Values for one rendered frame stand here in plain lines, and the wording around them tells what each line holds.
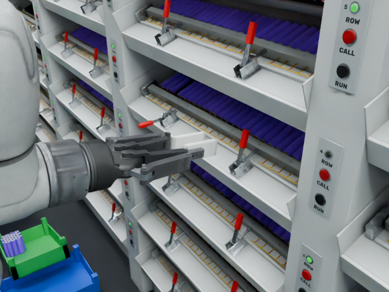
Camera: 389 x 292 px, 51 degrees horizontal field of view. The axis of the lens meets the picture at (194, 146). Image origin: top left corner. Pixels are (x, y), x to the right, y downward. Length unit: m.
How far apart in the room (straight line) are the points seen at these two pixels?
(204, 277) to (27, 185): 0.69
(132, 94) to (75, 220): 0.94
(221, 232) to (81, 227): 1.03
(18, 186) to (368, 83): 0.44
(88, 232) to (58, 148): 1.30
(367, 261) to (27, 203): 0.47
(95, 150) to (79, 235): 1.28
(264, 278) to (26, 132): 0.57
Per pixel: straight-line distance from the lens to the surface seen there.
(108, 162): 0.59
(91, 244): 1.79
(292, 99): 0.64
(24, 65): 0.45
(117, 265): 1.68
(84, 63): 1.48
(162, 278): 1.41
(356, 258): 0.67
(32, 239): 1.88
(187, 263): 1.17
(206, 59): 0.81
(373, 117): 0.55
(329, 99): 0.58
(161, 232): 1.27
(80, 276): 1.67
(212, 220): 0.99
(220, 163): 0.84
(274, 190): 0.76
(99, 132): 1.42
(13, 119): 0.46
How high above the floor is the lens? 1.17
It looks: 28 degrees down
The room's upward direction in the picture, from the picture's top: straight up
